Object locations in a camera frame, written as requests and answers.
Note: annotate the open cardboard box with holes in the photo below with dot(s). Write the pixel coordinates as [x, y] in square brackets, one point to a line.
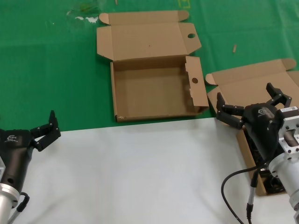
[149, 93]

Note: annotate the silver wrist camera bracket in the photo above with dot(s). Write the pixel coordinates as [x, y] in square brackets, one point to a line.
[289, 123]
[2, 168]

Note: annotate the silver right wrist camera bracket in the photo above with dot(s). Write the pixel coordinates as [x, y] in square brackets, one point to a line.
[289, 123]

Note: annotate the green table mat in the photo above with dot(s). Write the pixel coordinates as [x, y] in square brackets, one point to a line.
[46, 58]

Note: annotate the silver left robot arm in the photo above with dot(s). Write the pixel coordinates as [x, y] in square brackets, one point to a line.
[5, 203]

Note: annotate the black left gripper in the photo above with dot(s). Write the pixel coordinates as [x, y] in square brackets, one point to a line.
[14, 149]

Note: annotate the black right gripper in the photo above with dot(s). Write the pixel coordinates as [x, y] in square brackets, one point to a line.
[261, 126]

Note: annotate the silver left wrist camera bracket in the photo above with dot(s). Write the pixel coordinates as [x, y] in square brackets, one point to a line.
[2, 168]

